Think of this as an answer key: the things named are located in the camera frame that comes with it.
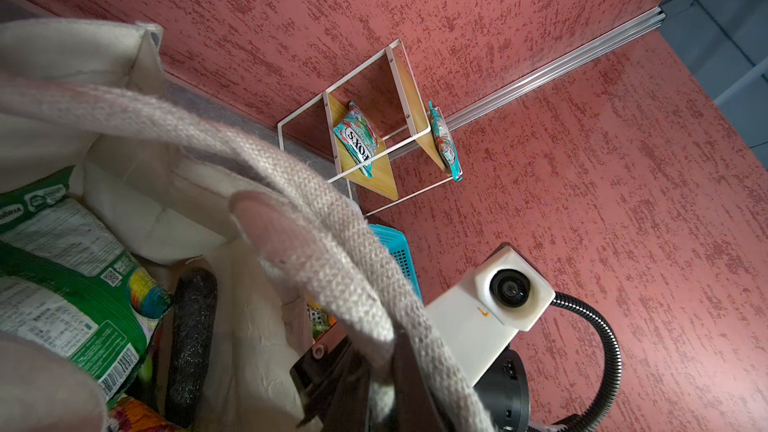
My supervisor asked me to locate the orange Fox's candy bag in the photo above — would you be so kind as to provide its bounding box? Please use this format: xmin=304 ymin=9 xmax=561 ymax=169
xmin=106 ymin=395 xmax=186 ymax=432

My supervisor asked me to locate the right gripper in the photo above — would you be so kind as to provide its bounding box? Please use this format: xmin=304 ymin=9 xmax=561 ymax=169
xmin=290 ymin=325 xmax=530 ymax=431

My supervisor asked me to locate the black corrugated cable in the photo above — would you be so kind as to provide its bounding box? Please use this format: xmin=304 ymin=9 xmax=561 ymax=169
xmin=548 ymin=291 xmax=623 ymax=432

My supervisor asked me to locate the cream canvas tote bag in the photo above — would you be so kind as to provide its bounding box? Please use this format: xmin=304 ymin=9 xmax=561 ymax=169
xmin=1 ymin=19 xmax=493 ymax=431

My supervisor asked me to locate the dark green cucumber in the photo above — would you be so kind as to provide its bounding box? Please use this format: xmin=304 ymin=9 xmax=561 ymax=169
xmin=165 ymin=268 xmax=218 ymax=428

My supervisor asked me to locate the yellow Fox's candy bag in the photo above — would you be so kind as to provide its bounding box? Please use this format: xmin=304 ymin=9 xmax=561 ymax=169
xmin=1 ymin=167 xmax=172 ymax=404

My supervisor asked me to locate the white wooden shelf rack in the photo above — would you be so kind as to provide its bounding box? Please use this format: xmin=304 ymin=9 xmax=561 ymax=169
xmin=277 ymin=39 xmax=459 ymax=217

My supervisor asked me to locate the green Fox's candy bag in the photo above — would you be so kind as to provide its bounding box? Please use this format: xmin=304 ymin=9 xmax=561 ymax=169
xmin=333 ymin=102 xmax=378 ymax=164

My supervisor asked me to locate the teal snack bag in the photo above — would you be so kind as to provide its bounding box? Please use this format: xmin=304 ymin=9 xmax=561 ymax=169
xmin=428 ymin=101 xmax=463 ymax=182

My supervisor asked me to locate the teal plastic basket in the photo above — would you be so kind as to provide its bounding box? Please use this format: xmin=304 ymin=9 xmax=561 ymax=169
xmin=369 ymin=224 xmax=423 ymax=301

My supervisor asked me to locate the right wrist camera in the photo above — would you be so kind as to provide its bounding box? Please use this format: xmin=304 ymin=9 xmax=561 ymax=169
xmin=426 ymin=243 xmax=555 ymax=385

